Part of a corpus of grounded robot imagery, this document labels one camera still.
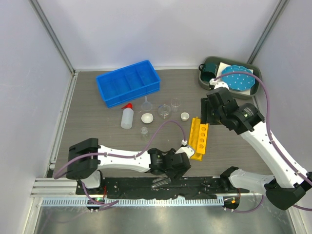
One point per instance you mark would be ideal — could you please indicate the small clear glass beaker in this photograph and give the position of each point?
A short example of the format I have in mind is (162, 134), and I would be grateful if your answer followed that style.
(144, 133)

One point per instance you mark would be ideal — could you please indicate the blue plastic divided bin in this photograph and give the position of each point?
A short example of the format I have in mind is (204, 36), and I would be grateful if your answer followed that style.
(128, 83)

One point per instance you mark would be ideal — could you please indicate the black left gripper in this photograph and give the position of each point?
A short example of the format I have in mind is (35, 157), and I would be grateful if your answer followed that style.
(175, 175)

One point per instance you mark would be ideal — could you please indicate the blue polka dot plate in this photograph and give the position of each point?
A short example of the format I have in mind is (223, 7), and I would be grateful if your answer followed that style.
(238, 82)

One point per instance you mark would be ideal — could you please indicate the white slotted cable duct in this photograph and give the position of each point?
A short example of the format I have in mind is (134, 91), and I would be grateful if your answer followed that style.
(83, 201)

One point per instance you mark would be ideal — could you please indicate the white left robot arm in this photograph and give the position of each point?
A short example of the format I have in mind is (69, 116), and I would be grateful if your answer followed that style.
(88, 157)

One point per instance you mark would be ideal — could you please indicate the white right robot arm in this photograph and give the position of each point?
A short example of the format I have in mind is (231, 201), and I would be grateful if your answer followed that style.
(288, 182)

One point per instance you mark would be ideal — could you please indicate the grey-green plastic tray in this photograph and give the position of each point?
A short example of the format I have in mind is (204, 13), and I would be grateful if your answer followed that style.
(217, 60)

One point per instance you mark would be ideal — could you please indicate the small white ceramic crucible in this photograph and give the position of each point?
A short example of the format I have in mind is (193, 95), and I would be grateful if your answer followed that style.
(184, 116)

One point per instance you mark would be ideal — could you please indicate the clear glass test tube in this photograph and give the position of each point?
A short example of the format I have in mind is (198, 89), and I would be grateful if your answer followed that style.
(160, 182)

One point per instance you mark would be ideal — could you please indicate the aluminium frame rail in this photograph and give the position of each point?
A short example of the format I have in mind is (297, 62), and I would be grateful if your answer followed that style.
(49, 187)

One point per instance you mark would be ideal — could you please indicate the yellow test tube rack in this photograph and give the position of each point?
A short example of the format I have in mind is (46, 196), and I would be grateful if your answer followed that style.
(198, 138)

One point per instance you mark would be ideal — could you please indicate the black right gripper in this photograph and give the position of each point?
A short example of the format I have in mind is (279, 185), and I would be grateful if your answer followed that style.
(205, 118)

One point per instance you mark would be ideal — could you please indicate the white square plate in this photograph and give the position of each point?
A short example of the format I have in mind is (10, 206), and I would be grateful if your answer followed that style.
(220, 68)

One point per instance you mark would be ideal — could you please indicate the dark green mug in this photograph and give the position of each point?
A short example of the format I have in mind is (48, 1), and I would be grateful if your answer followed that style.
(208, 71)

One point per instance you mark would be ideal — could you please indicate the tall clear glass beaker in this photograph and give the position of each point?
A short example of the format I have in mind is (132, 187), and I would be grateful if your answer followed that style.
(175, 104)

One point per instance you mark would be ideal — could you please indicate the white wash bottle red cap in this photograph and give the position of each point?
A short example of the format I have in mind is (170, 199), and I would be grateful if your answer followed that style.
(127, 116)

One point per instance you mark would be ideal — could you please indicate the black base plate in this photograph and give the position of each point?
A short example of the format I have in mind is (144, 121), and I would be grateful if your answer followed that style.
(189, 187)

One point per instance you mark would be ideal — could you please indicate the white ceramic evaporating dish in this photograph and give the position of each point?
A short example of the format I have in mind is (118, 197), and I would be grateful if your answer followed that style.
(147, 118)

